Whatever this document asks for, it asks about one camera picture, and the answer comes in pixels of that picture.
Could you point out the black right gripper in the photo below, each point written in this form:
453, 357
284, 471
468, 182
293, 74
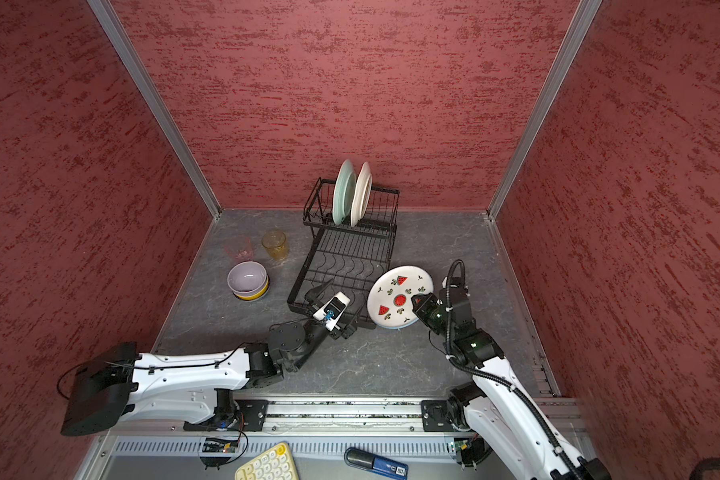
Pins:
426, 300

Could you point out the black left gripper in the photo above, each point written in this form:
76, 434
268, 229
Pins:
349, 327

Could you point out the white plate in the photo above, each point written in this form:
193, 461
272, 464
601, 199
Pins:
389, 302

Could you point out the yellow bowl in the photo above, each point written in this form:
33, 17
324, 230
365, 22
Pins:
253, 295

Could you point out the amber glass cup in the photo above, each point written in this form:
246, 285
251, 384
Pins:
276, 245

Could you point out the lilac ceramic bowl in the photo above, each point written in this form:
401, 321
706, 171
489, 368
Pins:
247, 276

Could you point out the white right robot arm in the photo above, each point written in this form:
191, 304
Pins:
495, 405

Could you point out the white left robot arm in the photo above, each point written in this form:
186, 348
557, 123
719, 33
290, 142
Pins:
123, 384

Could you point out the black metal dish rack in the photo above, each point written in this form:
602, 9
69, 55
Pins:
350, 259

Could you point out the mint green plate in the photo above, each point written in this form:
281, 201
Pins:
344, 192

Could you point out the cream plate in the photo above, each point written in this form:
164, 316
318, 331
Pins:
361, 194

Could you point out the blue black marker tool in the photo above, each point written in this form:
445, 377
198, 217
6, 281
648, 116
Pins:
375, 464

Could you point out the yellow keypad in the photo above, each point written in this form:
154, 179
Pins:
276, 463

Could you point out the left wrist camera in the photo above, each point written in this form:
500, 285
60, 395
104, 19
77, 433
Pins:
330, 313

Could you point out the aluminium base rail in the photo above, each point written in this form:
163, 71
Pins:
370, 416

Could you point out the aluminium right corner post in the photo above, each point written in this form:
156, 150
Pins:
580, 24

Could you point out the aluminium corner post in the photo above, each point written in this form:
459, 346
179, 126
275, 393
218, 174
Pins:
580, 24
108, 19

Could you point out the aluminium left corner post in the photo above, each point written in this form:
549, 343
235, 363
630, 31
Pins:
108, 19

